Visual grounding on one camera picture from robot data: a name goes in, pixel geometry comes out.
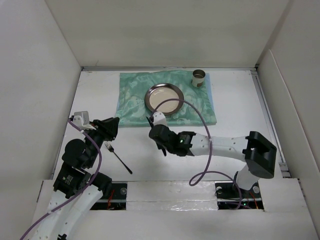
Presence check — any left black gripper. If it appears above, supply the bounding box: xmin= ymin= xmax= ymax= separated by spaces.
xmin=84 ymin=116 xmax=119 ymax=167

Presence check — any dark metal fork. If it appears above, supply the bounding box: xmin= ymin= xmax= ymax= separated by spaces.
xmin=104 ymin=141 xmax=133 ymax=175

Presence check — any green patterned cloth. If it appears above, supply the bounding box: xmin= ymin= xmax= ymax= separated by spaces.
xmin=115 ymin=70 xmax=217 ymax=127

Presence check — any stainless steel plate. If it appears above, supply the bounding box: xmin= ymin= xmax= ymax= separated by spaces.
xmin=144 ymin=83 xmax=184 ymax=116

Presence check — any stainless steel cup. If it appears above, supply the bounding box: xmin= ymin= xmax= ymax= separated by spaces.
xmin=191 ymin=69 xmax=206 ymax=88

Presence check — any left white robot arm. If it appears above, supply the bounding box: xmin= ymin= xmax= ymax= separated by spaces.
xmin=30 ymin=113 xmax=120 ymax=240

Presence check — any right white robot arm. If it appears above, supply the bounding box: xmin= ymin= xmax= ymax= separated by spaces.
xmin=147 ymin=112 xmax=277 ymax=197

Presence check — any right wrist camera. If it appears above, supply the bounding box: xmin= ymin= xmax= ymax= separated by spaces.
xmin=150 ymin=111 xmax=167 ymax=126

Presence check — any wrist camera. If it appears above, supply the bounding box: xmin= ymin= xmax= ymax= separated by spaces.
xmin=150 ymin=111 xmax=167 ymax=126
xmin=71 ymin=111 xmax=92 ymax=130

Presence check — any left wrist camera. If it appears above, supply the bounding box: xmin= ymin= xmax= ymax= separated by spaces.
xmin=71 ymin=111 xmax=92 ymax=130

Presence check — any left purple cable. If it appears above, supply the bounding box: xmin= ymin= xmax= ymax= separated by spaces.
xmin=18 ymin=119 xmax=102 ymax=240

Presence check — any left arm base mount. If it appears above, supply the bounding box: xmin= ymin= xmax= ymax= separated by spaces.
xmin=91 ymin=182 xmax=128 ymax=211

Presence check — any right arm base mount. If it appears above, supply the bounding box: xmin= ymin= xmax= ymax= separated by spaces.
xmin=214 ymin=181 xmax=264 ymax=210

